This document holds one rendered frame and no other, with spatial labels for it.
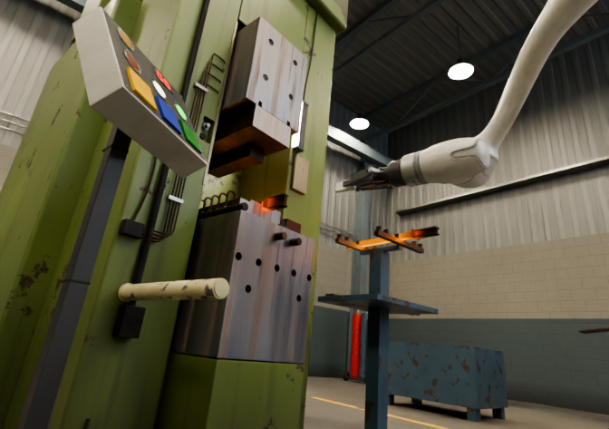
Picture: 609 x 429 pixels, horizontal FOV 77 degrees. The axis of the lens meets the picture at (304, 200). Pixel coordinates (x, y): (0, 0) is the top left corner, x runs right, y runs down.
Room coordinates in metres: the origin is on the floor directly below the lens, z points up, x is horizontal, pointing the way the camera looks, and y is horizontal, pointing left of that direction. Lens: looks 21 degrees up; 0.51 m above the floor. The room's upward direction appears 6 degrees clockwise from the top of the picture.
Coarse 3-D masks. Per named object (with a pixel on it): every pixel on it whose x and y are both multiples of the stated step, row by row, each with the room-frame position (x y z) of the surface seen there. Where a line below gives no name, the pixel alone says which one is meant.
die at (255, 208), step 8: (232, 200) 1.27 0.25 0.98; (240, 200) 1.24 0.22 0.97; (248, 200) 1.28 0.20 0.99; (208, 208) 1.36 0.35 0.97; (216, 208) 1.33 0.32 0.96; (248, 208) 1.27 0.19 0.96; (256, 208) 1.30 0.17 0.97; (264, 208) 1.32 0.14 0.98; (264, 216) 1.33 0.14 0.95; (272, 216) 1.36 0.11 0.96; (280, 216) 1.39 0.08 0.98
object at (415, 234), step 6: (426, 228) 1.41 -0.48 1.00; (432, 228) 1.39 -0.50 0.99; (438, 228) 1.39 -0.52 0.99; (402, 234) 1.50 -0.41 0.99; (408, 234) 1.48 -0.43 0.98; (414, 234) 1.45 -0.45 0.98; (420, 234) 1.44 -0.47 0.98; (426, 234) 1.41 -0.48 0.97; (432, 234) 1.40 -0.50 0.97; (438, 234) 1.39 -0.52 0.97; (366, 240) 1.65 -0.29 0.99; (372, 240) 1.62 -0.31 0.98; (378, 240) 1.60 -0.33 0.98; (384, 240) 1.57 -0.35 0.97; (366, 246) 1.67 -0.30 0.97
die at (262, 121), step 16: (240, 112) 1.30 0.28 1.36; (256, 112) 1.25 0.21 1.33; (224, 128) 1.36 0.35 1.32; (240, 128) 1.29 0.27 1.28; (256, 128) 1.26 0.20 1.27; (272, 128) 1.31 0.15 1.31; (288, 128) 1.38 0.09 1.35; (224, 144) 1.41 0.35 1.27; (240, 144) 1.40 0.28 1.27; (256, 144) 1.38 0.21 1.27; (272, 144) 1.37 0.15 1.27; (288, 144) 1.38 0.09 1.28
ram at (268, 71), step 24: (264, 24) 1.22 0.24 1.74; (240, 48) 1.27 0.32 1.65; (264, 48) 1.24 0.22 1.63; (288, 48) 1.33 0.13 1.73; (240, 72) 1.25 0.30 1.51; (264, 72) 1.25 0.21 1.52; (288, 72) 1.35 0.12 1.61; (240, 96) 1.23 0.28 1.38; (264, 96) 1.26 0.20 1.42; (288, 96) 1.36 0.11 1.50; (288, 120) 1.37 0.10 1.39
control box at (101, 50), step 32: (96, 32) 0.67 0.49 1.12; (96, 64) 0.66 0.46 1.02; (128, 64) 0.70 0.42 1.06; (96, 96) 0.65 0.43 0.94; (128, 96) 0.66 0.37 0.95; (160, 96) 0.81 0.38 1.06; (128, 128) 0.74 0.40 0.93; (160, 128) 0.77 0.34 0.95; (192, 128) 0.96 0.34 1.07; (160, 160) 0.88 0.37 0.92; (192, 160) 0.92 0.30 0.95
